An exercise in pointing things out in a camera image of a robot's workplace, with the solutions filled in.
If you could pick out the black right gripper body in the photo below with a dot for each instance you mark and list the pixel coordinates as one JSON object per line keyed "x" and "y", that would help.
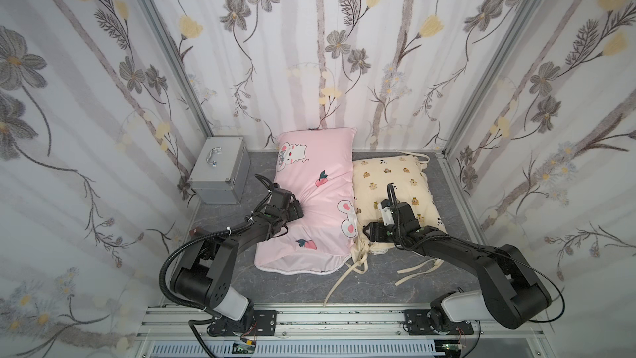
{"x": 374, "y": 231}

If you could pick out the aluminium mounting rail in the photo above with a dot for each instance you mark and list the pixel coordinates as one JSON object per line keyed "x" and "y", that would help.
{"x": 341, "y": 330}

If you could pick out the cream bear print pillow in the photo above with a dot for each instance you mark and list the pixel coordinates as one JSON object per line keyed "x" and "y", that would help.
{"x": 371, "y": 177}

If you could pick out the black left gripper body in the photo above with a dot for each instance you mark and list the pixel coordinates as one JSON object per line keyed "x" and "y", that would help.
{"x": 293, "y": 210}

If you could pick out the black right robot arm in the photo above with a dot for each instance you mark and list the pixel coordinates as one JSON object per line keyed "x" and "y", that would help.
{"x": 511, "y": 291}

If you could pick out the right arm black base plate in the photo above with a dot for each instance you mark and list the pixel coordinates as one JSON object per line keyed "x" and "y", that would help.
{"x": 432, "y": 322}

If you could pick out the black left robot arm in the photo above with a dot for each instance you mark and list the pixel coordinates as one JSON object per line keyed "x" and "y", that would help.
{"x": 198, "y": 274}

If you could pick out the silver aluminium case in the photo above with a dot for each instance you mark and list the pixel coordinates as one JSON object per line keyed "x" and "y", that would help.
{"x": 221, "y": 171}

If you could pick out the pink cartoon pillowcase pillow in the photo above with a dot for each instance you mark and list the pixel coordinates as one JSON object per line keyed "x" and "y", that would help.
{"x": 316, "y": 166}

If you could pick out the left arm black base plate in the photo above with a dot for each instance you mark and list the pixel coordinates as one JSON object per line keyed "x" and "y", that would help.
{"x": 254, "y": 323}

